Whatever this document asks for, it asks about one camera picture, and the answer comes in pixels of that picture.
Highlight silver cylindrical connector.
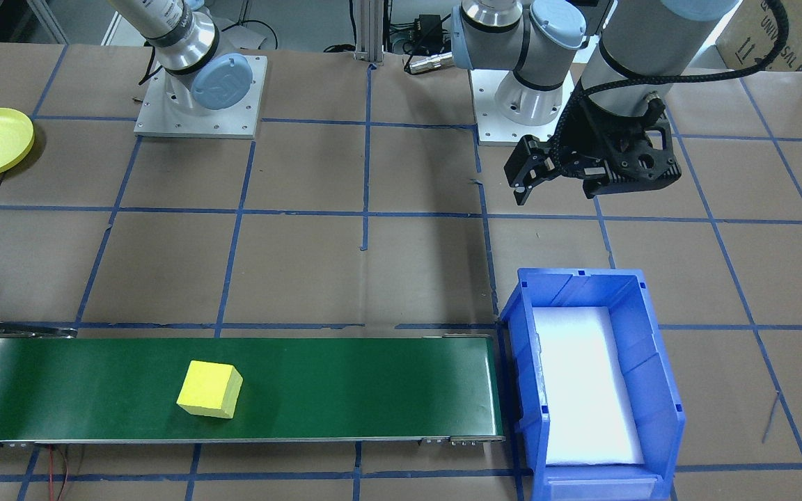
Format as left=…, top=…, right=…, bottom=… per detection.
left=404, top=54, right=454, bottom=74

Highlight aluminium frame post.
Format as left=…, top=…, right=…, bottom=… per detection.
left=352, top=0, right=384, bottom=65

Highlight yellow foam block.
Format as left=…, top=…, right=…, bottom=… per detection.
left=176, top=360, right=244, bottom=420

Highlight black power adapter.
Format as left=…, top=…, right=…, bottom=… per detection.
left=415, top=14, right=447, bottom=49

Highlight white foam liner sheet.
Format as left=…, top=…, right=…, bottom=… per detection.
left=532, top=306, right=645, bottom=467

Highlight green conveyor belt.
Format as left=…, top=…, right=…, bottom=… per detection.
left=0, top=321, right=506, bottom=450

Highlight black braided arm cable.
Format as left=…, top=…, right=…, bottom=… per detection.
left=558, top=0, right=789, bottom=183

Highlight red and black wires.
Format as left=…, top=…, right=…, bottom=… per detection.
left=49, top=445, right=71, bottom=501

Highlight cardboard box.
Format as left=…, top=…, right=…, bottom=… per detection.
left=714, top=0, right=802, bottom=74

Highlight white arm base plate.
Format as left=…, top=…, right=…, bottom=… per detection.
left=469, top=66, right=583, bottom=147
left=134, top=56, right=268, bottom=140

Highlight blue plastic bin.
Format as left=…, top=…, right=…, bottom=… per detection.
left=498, top=268, right=687, bottom=501

